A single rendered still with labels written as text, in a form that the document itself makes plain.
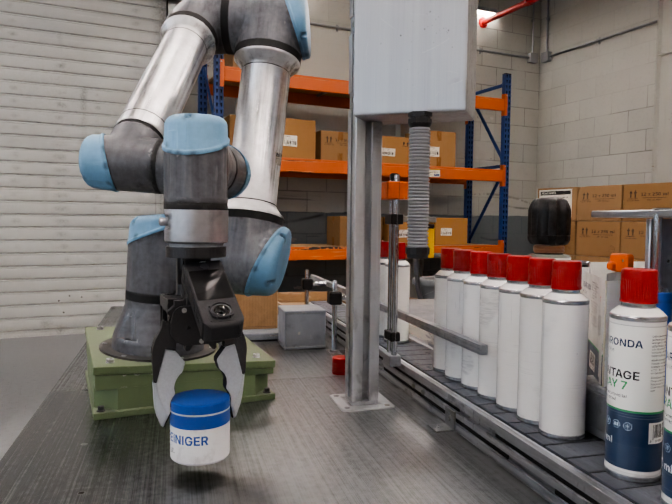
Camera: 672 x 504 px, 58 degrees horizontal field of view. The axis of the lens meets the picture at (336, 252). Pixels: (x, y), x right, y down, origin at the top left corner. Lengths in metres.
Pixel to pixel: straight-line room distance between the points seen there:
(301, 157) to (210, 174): 4.25
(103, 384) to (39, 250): 4.28
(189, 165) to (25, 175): 4.55
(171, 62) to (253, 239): 0.30
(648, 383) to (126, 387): 0.70
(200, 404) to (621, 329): 0.45
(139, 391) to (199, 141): 0.43
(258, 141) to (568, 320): 0.56
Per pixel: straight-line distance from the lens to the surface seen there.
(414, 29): 0.94
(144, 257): 1.01
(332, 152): 5.09
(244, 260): 0.96
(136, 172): 0.84
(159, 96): 0.94
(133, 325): 1.04
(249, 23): 1.10
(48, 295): 5.27
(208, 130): 0.72
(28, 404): 1.11
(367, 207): 0.98
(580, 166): 6.87
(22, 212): 5.23
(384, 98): 0.93
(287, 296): 2.18
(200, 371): 1.00
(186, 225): 0.71
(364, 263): 0.98
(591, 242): 4.68
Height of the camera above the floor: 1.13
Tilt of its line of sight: 3 degrees down
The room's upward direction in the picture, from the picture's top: 1 degrees clockwise
